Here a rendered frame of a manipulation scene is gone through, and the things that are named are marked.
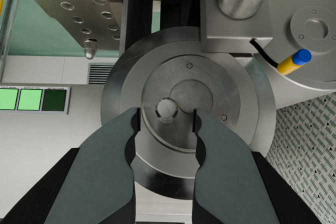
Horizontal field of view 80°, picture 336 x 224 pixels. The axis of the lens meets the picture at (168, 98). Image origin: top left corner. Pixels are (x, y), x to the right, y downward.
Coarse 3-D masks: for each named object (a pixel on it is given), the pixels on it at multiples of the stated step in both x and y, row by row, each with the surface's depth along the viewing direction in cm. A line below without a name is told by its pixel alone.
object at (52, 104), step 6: (48, 90) 51; (54, 90) 51; (60, 90) 51; (48, 96) 50; (54, 96) 50; (60, 96) 50; (48, 102) 50; (54, 102) 50; (60, 102) 50; (42, 108) 50; (48, 108) 50; (54, 108) 50; (60, 108) 50
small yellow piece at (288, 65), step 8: (256, 48) 15; (264, 56) 14; (288, 56) 12; (296, 56) 12; (304, 56) 11; (272, 64) 14; (280, 64) 13; (288, 64) 12; (296, 64) 12; (280, 72) 13; (288, 72) 13
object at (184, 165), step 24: (168, 48) 18; (192, 48) 18; (144, 72) 17; (240, 72) 17; (120, 96) 17; (240, 96) 17; (240, 120) 16; (144, 144) 16; (168, 168) 15; (192, 168) 15
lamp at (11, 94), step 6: (0, 90) 50; (6, 90) 51; (12, 90) 51; (0, 96) 50; (6, 96) 50; (12, 96) 50; (0, 102) 50; (6, 102) 50; (12, 102) 50; (0, 108) 50; (6, 108) 50; (12, 108) 50
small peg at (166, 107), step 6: (162, 102) 12; (168, 102) 12; (174, 102) 12; (156, 108) 12; (162, 108) 12; (168, 108) 12; (174, 108) 12; (156, 114) 12; (162, 114) 12; (168, 114) 12; (174, 114) 12; (162, 120) 13; (168, 120) 12
